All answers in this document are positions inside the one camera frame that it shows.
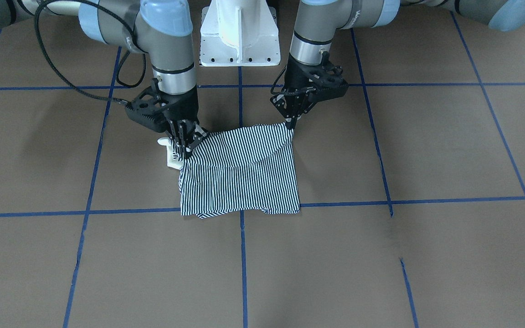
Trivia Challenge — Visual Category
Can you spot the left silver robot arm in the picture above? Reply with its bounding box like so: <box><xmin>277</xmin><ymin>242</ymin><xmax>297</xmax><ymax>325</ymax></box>
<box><xmin>271</xmin><ymin>0</ymin><xmax>525</xmax><ymax>129</ymax></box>

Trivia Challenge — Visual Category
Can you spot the striped polo shirt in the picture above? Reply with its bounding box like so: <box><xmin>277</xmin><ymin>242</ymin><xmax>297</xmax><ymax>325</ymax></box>
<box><xmin>158</xmin><ymin>123</ymin><xmax>300</xmax><ymax>219</ymax></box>

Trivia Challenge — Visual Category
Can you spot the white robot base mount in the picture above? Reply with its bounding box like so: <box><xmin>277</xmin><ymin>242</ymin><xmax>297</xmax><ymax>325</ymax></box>
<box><xmin>199</xmin><ymin>0</ymin><xmax>281</xmax><ymax>67</ymax></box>

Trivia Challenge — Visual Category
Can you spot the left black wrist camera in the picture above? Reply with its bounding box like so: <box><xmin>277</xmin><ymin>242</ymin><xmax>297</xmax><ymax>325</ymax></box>
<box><xmin>269</xmin><ymin>59</ymin><xmax>349</xmax><ymax>128</ymax></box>

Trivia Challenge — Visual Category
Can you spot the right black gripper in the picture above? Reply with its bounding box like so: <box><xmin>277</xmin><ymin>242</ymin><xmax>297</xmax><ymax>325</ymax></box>
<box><xmin>162</xmin><ymin>87</ymin><xmax>208</xmax><ymax>159</ymax></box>

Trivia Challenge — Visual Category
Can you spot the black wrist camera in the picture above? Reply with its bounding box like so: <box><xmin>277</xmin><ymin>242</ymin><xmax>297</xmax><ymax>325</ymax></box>
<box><xmin>125</xmin><ymin>87</ymin><xmax>171</xmax><ymax>133</ymax></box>
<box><xmin>269</xmin><ymin>59</ymin><xmax>349</xmax><ymax>128</ymax></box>

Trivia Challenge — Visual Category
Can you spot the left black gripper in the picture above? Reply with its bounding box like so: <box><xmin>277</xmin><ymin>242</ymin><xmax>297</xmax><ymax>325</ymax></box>
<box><xmin>283</xmin><ymin>56</ymin><xmax>327</xmax><ymax>130</ymax></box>

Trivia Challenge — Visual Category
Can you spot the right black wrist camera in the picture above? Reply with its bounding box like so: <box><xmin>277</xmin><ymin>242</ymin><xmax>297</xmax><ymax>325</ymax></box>
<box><xmin>125</xmin><ymin>87</ymin><xmax>171</xmax><ymax>133</ymax></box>

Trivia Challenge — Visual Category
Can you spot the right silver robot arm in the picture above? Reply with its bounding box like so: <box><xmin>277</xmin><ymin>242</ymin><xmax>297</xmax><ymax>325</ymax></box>
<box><xmin>0</xmin><ymin>0</ymin><xmax>208</xmax><ymax>159</ymax></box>

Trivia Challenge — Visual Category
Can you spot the brown paper table cover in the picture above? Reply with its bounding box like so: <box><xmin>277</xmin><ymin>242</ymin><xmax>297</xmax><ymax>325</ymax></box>
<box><xmin>0</xmin><ymin>5</ymin><xmax>525</xmax><ymax>328</ymax></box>

